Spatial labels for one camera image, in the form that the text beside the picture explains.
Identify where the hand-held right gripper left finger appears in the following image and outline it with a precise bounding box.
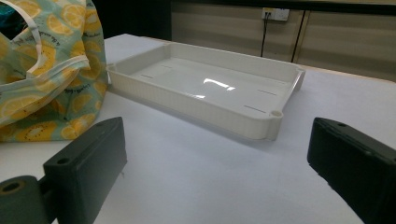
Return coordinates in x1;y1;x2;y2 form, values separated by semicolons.
43;116;128;224

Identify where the lemon print cloth bag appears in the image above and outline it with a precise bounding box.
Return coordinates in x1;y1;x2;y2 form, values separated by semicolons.
0;0;109;143

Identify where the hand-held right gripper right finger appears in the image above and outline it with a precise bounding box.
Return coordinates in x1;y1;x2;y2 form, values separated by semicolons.
306;117;396;224

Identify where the white wall socket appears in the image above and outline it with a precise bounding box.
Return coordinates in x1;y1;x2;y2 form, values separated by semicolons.
262;7;290;22

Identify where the white plastic tray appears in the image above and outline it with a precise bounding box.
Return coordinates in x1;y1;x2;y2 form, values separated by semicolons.
106;41;306;142

